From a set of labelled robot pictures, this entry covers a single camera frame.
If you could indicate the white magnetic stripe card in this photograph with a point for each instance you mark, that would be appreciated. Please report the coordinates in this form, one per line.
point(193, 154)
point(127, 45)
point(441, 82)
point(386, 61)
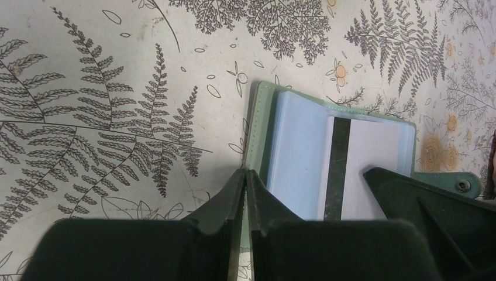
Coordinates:
point(353, 148)

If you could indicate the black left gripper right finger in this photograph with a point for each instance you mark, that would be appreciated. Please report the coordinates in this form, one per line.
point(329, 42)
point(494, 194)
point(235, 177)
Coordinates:
point(286, 247)

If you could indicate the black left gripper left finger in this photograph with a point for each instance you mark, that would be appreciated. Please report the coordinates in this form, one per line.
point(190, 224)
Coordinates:
point(204, 245)

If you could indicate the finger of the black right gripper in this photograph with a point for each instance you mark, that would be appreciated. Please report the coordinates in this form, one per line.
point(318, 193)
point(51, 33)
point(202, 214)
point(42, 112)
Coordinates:
point(460, 231)

